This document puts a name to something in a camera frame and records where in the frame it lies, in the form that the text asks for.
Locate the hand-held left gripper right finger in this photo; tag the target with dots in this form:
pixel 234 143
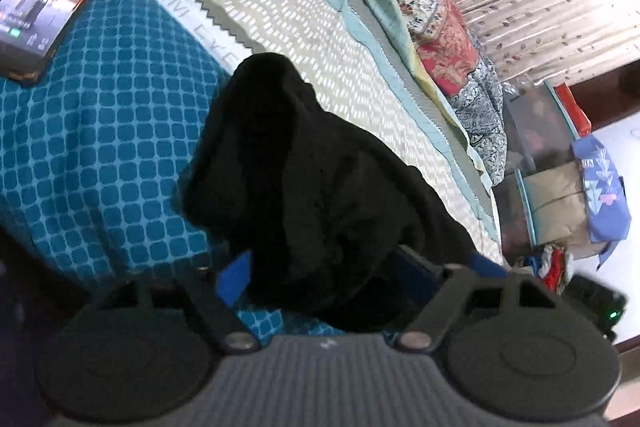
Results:
pixel 419 276

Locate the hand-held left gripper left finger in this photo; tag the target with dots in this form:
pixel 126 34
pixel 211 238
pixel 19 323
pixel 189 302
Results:
pixel 236 278

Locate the black pants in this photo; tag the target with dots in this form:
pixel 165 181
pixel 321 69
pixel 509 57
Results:
pixel 300 182

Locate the pile of colourful cloth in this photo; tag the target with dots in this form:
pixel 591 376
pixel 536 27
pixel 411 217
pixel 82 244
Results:
pixel 547 264

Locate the brown cardboard box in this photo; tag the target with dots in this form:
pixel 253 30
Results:
pixel 557 202

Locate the blue printed bag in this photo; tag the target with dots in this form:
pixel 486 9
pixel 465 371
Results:
pixel 602 192

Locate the clear storage bin teal lid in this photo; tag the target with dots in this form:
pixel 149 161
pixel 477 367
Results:
pixel 512 217
pixel 535 122

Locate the red flat item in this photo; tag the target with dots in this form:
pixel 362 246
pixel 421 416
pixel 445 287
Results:
pixel 575 109

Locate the red floral patchwork quilt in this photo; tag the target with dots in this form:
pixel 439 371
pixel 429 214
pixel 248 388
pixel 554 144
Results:
pixel 450 47

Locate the smartphone with lit screen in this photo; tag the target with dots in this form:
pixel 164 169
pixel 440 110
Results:
pixel 45 2

